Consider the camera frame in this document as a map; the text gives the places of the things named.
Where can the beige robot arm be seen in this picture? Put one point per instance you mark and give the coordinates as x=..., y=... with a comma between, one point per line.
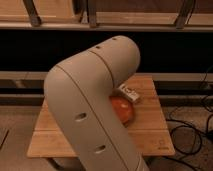
x=77, y=92

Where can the orange round bowl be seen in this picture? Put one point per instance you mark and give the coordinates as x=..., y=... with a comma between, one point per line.
x=123, y=109

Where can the wooden board table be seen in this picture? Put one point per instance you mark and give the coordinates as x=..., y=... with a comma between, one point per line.
x=148, y=130

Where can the white eraser with label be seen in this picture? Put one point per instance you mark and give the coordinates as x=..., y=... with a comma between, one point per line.
x=129, y=93

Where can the wooden shelf with metal legs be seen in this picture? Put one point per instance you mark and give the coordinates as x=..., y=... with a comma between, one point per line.
x=108, y=15

